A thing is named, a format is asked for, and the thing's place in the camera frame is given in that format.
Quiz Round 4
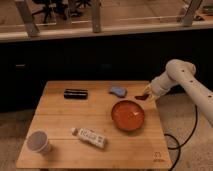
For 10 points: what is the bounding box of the dark red pepper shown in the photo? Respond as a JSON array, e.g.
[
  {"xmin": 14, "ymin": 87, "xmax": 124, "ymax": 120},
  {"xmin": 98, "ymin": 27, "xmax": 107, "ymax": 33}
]
[{"xmin": 135, "ymin": 94, "xmax": 149, "ymax": 100}]

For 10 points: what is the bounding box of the orange ceramic bowl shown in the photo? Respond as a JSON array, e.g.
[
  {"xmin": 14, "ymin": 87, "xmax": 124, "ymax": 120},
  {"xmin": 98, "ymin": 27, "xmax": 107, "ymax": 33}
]
[{"xmin": 111, "ymin": 100, "xmax": 145, "ymax": 131}]

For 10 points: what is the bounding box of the blue cloth piece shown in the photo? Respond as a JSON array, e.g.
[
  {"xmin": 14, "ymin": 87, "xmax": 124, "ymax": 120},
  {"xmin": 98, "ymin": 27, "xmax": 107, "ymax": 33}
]
[{"xmin": 109, "ymin": 86, "xmax": 127, "ymax": 98}]

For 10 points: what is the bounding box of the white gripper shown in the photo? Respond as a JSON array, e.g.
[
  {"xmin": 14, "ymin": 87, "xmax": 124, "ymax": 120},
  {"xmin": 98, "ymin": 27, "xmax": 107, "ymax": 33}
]
[{"xmin": 144, "ymin": 78, "xmax": 164, "ymax": 101}]

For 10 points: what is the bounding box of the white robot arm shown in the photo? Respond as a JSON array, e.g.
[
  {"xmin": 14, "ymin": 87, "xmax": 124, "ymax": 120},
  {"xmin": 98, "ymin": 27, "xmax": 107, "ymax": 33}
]
[{"xmin": 143, "ymin": 59, "xmax": 213, "ymax": 127}]

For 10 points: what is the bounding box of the white paper cup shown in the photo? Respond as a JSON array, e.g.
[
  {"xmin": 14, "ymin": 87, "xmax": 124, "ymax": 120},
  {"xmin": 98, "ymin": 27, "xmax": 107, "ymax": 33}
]
[{"xmin": 26, "ymin": 131, "xmax": 51, "ymax": 155}]

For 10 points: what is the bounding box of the black office chair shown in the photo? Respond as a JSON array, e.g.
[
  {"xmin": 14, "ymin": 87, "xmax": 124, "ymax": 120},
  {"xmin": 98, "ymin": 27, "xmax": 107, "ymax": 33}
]
[{"xmin": 32, "ymin": 0, "xmax": 91, "ymax": 24}]

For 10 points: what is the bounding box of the black rectangular box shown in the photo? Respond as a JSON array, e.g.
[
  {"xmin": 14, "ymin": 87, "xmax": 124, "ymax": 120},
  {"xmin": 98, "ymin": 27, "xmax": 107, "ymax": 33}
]
[{"xmin": 64, "ymin": 89, "xmax": 88, "ymax": 99}]

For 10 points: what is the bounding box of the middle metal railing post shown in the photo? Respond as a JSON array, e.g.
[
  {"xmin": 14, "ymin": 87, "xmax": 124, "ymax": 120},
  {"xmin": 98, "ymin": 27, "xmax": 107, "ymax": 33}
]
[{"xmin": 91, "ymin": 0, "xmax": 101, "ymax": 33}]

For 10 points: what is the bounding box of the left metal railing post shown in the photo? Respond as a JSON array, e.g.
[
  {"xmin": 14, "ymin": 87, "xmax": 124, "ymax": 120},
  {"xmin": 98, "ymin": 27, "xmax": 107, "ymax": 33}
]
[{"xmin": 14, "ymin": 0, "xmax": 39, "ymax": 37}]

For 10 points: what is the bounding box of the right metal railing post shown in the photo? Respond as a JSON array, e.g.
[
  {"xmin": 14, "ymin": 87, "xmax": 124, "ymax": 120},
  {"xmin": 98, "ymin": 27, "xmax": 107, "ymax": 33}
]
[{"xmin": 181, "ymin": 0, "xmax": 202, "ymax": 27}]

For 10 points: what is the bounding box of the white tube bottle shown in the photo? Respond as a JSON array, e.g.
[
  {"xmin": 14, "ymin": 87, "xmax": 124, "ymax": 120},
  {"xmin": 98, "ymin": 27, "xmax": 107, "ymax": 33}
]
[{"xmin": 71, "ymin": 127, "xmax": 106, "ymax": 149}]

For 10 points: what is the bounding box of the black cable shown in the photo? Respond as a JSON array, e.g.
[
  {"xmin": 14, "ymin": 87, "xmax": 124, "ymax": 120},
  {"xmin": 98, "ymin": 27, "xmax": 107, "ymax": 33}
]
[{"xmin": 163, "ymin": 105, "xmax": 199, "ymax": 171}]

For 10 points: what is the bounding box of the metal railing post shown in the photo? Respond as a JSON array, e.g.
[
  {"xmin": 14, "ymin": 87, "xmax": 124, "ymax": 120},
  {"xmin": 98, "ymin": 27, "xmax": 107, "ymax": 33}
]
[
  {"xmin": 14, "ymin": 0, "xmax": 39, "ymax": 37},
  {"xmin": 181, "ymin": 0, "xmax": 202, "ymax": 27},
  {"xmin": 91, "ymin": 0, "xmax": 101, "ymax": 33}
]

